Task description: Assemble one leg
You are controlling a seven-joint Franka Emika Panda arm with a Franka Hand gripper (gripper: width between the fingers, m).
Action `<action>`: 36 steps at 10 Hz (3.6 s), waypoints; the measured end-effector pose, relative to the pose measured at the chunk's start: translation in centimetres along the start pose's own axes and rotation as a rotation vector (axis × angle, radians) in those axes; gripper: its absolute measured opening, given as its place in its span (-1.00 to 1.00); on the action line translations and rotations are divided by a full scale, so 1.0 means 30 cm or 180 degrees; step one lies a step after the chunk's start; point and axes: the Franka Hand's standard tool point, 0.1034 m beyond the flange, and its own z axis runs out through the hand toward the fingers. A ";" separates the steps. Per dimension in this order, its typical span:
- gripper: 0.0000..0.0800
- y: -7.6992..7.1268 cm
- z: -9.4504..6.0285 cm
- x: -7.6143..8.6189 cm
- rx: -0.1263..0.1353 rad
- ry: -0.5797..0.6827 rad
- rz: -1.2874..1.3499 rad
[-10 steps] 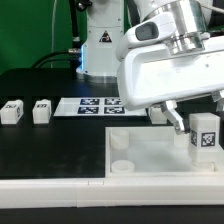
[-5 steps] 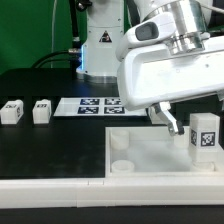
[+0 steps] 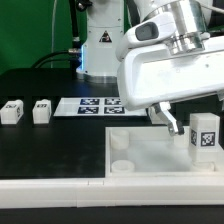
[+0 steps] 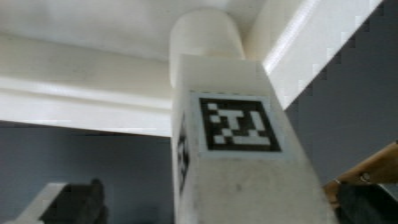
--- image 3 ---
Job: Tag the tag sheet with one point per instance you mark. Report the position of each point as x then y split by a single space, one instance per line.
93 106

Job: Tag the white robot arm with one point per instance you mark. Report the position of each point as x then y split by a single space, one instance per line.
105 31

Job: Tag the white square tabletop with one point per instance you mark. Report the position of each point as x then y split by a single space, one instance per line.
143 152

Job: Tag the white front fence wall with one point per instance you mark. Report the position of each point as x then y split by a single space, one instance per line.
108 192

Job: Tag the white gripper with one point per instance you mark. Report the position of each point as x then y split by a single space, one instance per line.
149 73

